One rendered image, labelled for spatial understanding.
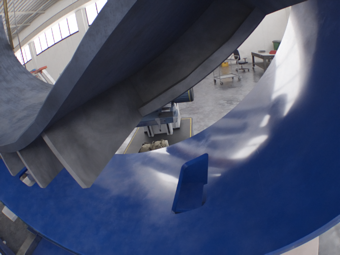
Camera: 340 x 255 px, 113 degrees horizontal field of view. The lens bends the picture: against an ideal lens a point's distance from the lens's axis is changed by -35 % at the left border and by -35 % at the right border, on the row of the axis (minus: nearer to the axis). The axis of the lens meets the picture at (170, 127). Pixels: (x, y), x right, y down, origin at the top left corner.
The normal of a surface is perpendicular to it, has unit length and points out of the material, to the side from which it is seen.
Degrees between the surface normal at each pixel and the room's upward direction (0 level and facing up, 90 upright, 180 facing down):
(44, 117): 90
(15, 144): 90
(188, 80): 90
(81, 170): 72
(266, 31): 90
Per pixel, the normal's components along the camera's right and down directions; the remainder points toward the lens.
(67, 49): -0.19, 0.47
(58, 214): -0.04, -0.88
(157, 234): -0.54, -0.78
